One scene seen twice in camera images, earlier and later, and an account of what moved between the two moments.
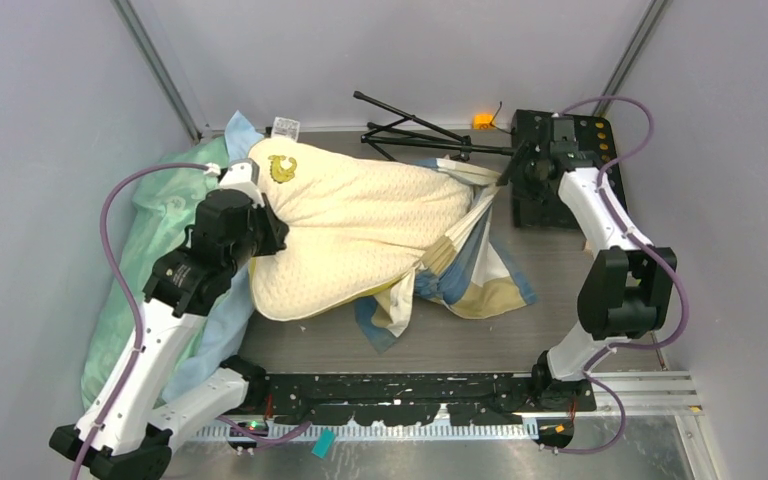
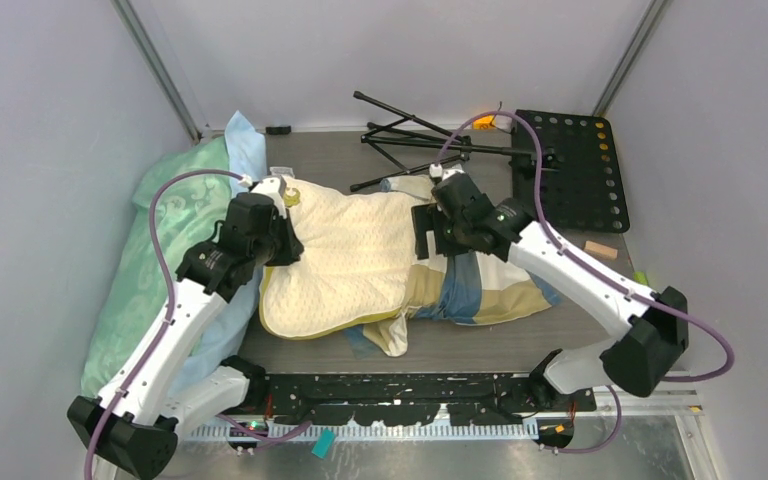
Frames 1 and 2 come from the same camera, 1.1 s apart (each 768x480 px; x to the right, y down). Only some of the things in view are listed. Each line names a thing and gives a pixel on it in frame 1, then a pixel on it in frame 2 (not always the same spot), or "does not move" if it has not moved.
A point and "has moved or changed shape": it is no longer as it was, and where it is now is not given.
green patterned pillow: [163, 207] does not move
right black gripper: [515, 173] to [427, 217]
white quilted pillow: [357, 223] has moved or changed shape
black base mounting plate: [401, 399] does not move
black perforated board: [547, 144] does not move
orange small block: [482, 121] does not move
